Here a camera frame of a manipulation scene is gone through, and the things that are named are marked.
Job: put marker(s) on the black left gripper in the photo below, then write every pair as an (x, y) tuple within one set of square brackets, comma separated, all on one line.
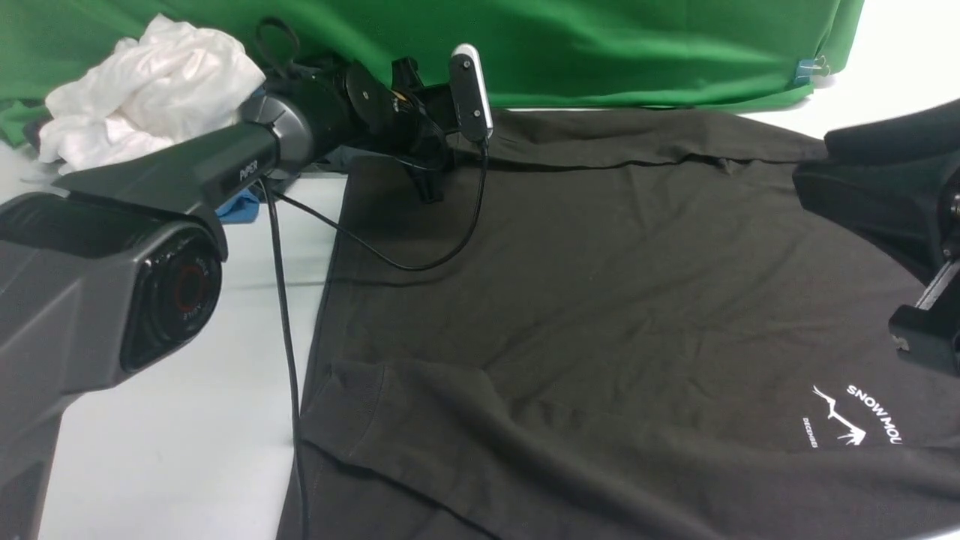
[(419, 120)]

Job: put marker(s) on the dark gray long-sleeved shirt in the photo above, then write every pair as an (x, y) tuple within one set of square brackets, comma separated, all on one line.
[(646, 338)]

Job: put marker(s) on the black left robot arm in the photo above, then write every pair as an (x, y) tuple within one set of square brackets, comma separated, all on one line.
[(119, 266)]

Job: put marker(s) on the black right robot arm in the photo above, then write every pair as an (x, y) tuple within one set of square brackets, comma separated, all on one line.
[(895, 183)]

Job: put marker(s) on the green backdrop cloth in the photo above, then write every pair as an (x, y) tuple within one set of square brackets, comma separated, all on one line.
[(535, 53)]

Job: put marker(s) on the crumpled blue garment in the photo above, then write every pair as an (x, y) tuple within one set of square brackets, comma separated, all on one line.
[(243, 208)]

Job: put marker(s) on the crumpled white garment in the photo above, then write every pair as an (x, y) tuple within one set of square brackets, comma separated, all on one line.
[(174, 83)]

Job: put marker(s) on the blue binder clip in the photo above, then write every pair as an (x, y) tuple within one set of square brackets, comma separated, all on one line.
[(808, 69)]

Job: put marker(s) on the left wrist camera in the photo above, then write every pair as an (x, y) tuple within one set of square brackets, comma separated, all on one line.
[(469, 93)]

